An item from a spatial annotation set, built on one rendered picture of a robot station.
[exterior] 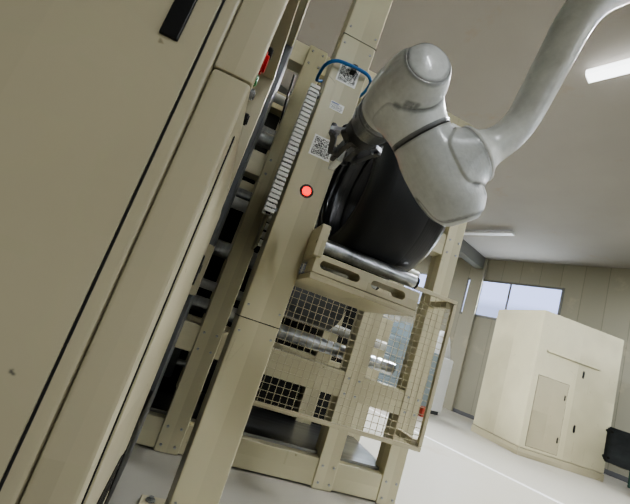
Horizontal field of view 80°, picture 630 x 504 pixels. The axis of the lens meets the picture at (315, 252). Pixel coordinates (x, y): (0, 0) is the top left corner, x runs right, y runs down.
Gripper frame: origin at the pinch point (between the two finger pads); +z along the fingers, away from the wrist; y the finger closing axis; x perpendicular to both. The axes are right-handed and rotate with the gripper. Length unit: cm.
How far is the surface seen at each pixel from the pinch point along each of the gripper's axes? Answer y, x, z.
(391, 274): -33.2, 17.0, 21.4
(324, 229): -7.0, 12.8, 17.5
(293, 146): 8.9, -12.7, 29.9
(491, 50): -145, -259, 185
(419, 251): -38.4, 7.6, 17.8
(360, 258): -21.6, 16.0, 21.2
